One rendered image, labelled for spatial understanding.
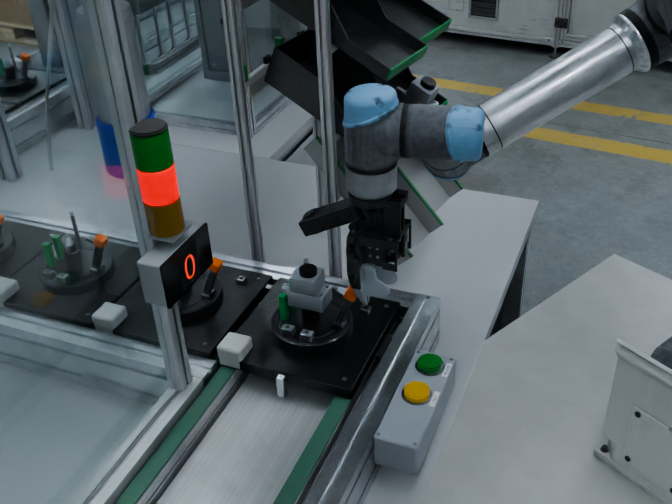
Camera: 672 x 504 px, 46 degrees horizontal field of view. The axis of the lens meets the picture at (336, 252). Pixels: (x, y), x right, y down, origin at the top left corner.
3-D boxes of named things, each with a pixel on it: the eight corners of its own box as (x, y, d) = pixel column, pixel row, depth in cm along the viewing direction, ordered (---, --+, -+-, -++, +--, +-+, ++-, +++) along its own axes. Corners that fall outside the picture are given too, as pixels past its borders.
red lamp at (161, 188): (186, 191, 108) (181, 159, 106) (166, 209, 105) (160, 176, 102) (155, 186, 110) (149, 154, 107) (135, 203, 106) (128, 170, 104)
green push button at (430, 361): (445, 364, 130) (445, 355, 129) (438, 380, 127) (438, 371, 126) (421, 359, 131) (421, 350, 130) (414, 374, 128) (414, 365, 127)
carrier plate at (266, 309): (400, 310, 143) (400, 301, 142) (352, 399, 124) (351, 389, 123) (280, 285, 151) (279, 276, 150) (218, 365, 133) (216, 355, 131)
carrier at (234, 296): (273, 283, 151) (267, 228, 144) (210, 363, 133) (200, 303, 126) (166, 261, 160) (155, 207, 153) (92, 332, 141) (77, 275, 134)
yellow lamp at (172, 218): (192, 222, 111) (186, 192, 108) (172, 241, 107) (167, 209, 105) (161, 216, 113) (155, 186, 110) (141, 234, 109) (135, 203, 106)
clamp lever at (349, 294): (347, 319, 134) (361, 289, 129) (342, 326, 132) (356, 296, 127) (328, 309, 134) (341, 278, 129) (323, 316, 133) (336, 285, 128)
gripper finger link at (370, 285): (387, 320, 125) (386, 272, 120) (352, 312, 127) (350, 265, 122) (393, 308, 127) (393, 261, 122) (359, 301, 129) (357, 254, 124)
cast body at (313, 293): (333, 298, 134) (331, 264, 130) (322, 313, 131) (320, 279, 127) (288, 288, 137) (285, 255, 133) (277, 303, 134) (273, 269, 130)
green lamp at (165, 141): (181, 158, 106) (175, 124, 103) (160, 175, 102) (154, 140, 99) (149, 153, 107) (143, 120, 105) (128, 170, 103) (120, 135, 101)
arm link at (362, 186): (337, 171, 113) (357, 147, 119) (338, 199, 115) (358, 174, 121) (387, 179, 110) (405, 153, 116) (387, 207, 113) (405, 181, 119)
